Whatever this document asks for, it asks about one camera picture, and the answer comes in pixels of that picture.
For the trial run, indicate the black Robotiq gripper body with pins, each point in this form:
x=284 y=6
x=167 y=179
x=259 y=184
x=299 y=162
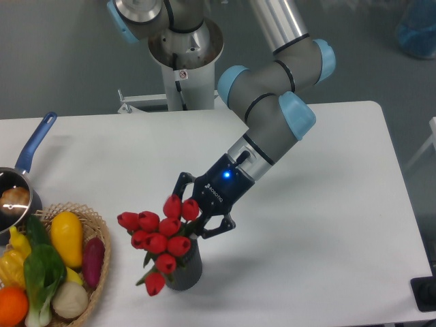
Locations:
x=222 y=185

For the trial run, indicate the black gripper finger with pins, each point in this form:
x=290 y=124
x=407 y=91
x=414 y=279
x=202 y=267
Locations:
x=184 y=179
x=201 y=231

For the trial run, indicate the red tulip bouquet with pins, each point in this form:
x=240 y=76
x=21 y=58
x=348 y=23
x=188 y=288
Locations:
x=165 y=240

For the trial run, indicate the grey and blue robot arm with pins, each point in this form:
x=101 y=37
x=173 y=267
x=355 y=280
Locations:
x=266 y=100

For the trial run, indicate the dark grey ribbed vase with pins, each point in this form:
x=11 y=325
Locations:
x=188 y=275

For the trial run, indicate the woven wicker basket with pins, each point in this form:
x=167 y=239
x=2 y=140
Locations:
x=92 y=226

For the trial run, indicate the purple sweet potato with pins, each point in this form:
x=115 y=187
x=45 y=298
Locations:
x=92 y=261

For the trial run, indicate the yellow squash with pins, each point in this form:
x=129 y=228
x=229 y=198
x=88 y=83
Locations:
x=67 y=237

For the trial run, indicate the yellow lemon piece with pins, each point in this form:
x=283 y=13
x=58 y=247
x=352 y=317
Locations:
x=73 y=276

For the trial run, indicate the green bok choy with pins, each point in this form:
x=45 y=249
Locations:
x=44 y=272

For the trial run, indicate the browned bun in pot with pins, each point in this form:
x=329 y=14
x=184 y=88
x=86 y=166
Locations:
x=15 y=201

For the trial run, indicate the small yellow pepper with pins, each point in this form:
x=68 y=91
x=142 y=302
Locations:
x=19 y=242

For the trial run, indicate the yellow bell pepper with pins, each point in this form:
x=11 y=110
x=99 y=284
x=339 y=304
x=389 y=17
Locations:
x=12 y=271

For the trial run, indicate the black device at table edge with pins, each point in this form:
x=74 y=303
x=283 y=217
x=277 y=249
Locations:
x=424 y=293

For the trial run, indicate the orange fruit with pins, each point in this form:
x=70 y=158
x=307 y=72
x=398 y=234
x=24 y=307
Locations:
x=14 y=306

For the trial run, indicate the blue transparent container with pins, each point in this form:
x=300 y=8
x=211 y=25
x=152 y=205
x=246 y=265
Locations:
x=415 y=33

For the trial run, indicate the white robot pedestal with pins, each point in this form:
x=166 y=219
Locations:
x=187 y=62

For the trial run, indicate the blue handled saucepan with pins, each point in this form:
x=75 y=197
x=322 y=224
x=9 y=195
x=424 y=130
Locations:
x=17 y=177

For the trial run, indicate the white furniture frame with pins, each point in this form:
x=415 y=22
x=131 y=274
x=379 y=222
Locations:
x=425 y=151

